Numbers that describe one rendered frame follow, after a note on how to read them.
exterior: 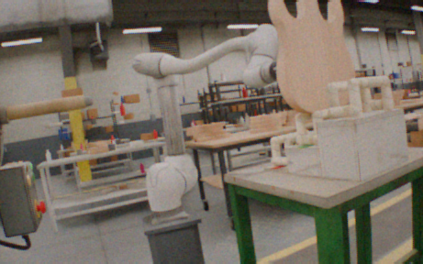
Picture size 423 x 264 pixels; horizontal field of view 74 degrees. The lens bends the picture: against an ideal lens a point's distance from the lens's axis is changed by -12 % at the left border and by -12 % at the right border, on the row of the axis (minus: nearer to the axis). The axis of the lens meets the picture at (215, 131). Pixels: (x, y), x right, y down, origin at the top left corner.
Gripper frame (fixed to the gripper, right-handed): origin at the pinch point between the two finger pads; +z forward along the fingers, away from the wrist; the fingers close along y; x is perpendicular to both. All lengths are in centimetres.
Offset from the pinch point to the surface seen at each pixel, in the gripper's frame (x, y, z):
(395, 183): -42.4, -3.8, 26.2
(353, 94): -13.5, 10.3, 23.8
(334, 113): -18.0, 11.6, 17.0
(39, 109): -6, 87, 4
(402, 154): -34.2, -9.0, 26.0
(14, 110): -5, 93, 3
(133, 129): -35, -179, -1085
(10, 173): -21, 99, -17
